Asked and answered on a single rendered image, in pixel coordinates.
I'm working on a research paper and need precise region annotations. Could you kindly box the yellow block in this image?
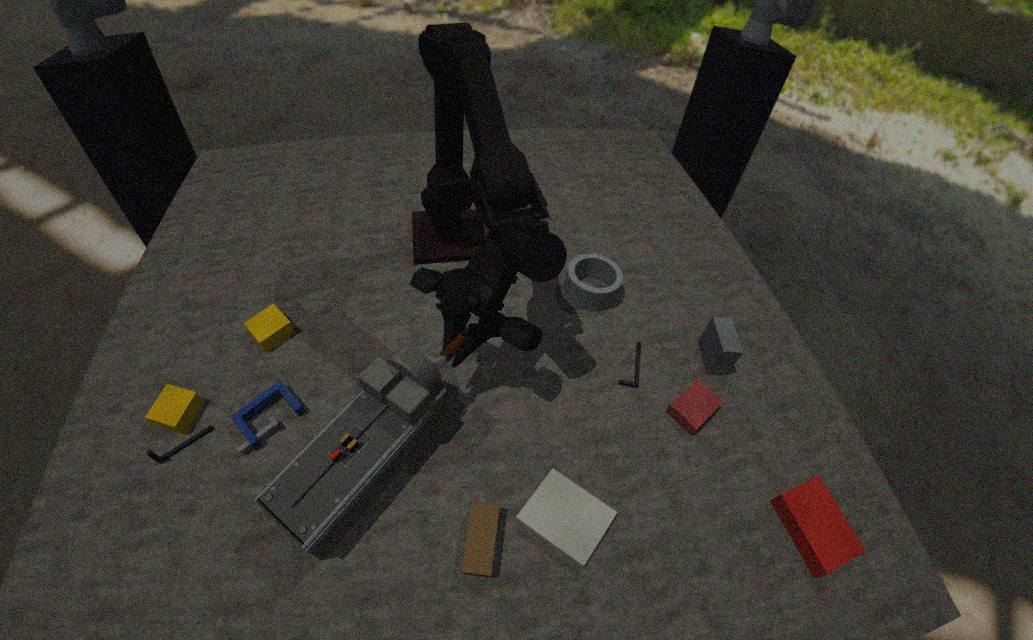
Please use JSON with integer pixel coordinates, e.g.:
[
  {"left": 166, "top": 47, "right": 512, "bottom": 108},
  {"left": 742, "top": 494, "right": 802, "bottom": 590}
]
[
  {"left": 244, "top": 303, "right": 296, "bottom": 353},
  {"left": 145, "top": 384, "right": 204, "bottom": 435}
]

